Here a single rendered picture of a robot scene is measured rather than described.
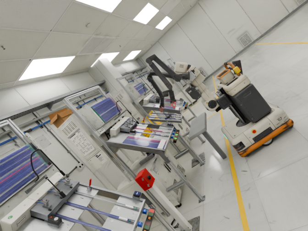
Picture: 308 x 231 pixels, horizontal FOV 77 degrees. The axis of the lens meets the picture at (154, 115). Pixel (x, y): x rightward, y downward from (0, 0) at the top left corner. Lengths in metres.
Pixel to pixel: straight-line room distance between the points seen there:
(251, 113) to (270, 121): 0.21
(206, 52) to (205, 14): 1.62
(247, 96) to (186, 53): 7.83
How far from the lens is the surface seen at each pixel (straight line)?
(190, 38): 10.00
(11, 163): 1.73
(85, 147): 2.61
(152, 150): 2.24
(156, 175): 2.46
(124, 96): 3.73
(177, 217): 2.19
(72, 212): 1.59
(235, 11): 10.12
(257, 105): 2.43
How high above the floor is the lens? 1.32
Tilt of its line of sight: 6 degrees down
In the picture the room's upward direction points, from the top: 40 degrees counter-clockwise
